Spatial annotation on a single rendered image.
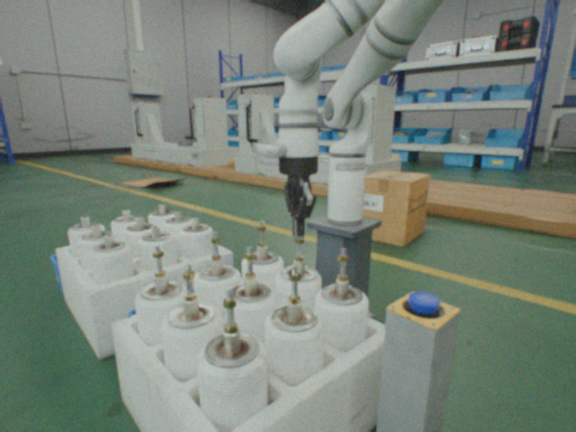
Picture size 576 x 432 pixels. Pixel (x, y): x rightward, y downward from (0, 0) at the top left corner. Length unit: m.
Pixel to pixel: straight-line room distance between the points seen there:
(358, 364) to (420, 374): 0.14
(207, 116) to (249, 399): 3.57
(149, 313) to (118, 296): 0.28
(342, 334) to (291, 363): 0.12
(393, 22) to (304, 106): 0.22
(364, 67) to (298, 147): 0.24
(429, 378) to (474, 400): 0.39
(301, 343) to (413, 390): 0.16
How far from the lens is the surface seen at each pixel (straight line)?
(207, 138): 3.92
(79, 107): 7.15
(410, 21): 0.72
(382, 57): 0.76
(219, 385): 0.50
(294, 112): 0.63
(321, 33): 0.63
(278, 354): 0.57
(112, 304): 0.96
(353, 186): 0.88
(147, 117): 5.14
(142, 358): 0.66
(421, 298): 0.51
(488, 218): 2.25
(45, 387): 0.99
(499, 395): 0.94
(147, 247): 0.99
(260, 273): 0.78
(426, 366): 0.51
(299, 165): 0.63
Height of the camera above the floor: 0.56
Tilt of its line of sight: 15 degrees down
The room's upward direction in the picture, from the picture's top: straight up
